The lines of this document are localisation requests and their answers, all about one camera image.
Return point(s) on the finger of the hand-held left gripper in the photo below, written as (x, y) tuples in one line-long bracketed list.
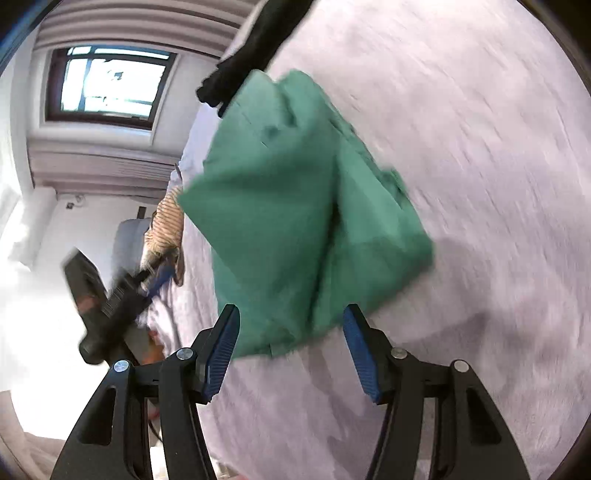
[(159, 277)]

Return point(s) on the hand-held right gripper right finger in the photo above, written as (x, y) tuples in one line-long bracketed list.
[(364, 360)]

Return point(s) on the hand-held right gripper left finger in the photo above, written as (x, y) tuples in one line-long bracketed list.
[(221, 355)]

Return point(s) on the green shirt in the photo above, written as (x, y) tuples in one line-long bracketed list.
[(277, 207)]

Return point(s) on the grey pillow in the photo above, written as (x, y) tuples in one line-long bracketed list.
[(129, 240)]

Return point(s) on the striped plush toy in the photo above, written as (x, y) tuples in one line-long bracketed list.
[(167, 221)]

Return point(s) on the dark framed window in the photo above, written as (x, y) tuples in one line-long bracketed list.
[(111, 83)]

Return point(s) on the grey fluffy blanket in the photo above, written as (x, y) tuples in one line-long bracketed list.
[(461, 184)]

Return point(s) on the black cloth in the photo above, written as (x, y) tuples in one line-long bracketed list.
[(258, 41)]

